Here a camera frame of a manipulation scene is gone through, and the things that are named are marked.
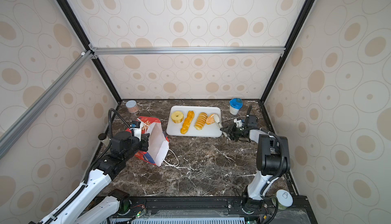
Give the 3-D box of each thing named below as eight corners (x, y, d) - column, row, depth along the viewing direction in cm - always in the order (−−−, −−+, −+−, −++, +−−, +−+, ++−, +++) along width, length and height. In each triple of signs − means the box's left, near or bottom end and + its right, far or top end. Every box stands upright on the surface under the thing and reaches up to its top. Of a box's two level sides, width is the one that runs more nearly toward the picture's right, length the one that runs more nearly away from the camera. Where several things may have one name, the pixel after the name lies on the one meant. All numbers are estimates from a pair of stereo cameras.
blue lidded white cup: (228, 116, 112) (231, 106, 104) (227, 108, 118) (229, 97, 109) (240, 116, 112) (244, 106, 104) (239, 108, 118) (242, 98, 109)
